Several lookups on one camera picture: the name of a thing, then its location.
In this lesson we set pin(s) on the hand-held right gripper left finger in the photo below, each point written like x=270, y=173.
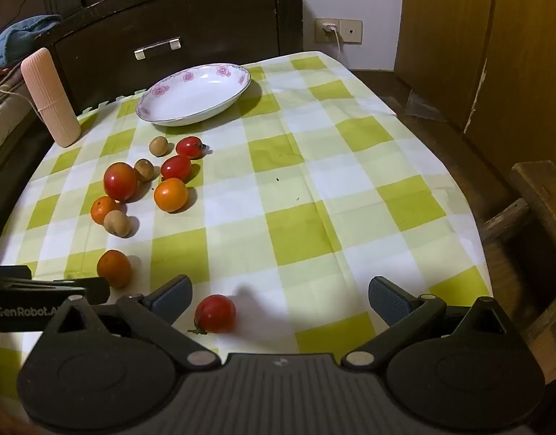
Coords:
x=171, y=298

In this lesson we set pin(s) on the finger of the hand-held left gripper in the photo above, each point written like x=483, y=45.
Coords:
x=10, y=273
x=94, y=289

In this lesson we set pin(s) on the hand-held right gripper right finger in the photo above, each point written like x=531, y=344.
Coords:
x=387, y=301

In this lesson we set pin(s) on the dark mandarin orange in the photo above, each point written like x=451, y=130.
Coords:
x=114, y=268
x=101, y=210

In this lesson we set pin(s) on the red cherry tomato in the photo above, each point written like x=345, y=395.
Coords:
x=215, y=313
x=175, y=167
x=189, y=147

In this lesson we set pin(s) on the brown longan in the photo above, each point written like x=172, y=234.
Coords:
x=158, y=146
x=144, y=170
x=116, y=223

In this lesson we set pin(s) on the bright mandarin orange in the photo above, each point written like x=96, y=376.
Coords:
x=170, y=195

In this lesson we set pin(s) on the large red tomato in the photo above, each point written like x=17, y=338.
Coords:
x=120, y=181

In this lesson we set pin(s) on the white floral plate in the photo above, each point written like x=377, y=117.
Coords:
x=192, y=99

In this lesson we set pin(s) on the grey mattress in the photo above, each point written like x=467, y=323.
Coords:
x=6, y=122

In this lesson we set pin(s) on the green checked tablecloth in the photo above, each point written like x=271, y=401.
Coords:
x=282, y=190

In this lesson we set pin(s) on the pink ribbed bottle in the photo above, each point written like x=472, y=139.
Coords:
x=51, y=99

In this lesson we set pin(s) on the green foam puzzle mat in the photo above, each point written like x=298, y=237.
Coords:
x=101, y=106

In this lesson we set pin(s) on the wooden stool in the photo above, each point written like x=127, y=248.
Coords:
x=545, y=199

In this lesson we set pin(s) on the clear plastic bag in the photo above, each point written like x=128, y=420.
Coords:
x=423, y=106

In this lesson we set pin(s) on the blue cloth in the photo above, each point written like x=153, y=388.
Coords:
x=15, y=38

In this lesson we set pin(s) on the brown wooden wardrobe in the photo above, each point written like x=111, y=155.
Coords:
x=509, y=54

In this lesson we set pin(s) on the white charger plug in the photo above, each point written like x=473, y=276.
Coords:
x=328, y=26

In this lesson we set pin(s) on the dark wooden cabinet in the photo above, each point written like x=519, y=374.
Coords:
x=214, y=18

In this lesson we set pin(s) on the beige wall socket plate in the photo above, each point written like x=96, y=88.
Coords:
x=350, y=31

